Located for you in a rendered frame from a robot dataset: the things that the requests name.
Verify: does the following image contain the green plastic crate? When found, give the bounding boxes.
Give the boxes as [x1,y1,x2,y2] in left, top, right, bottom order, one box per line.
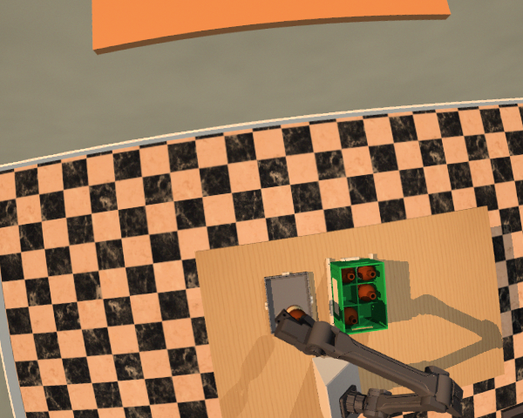
[329,259,388,334]

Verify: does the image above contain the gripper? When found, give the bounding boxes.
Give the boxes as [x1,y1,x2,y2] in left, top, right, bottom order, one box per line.
[294,314,315,351]

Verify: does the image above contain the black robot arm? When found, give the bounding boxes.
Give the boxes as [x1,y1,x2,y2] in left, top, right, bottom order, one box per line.
[274,308,464,418]

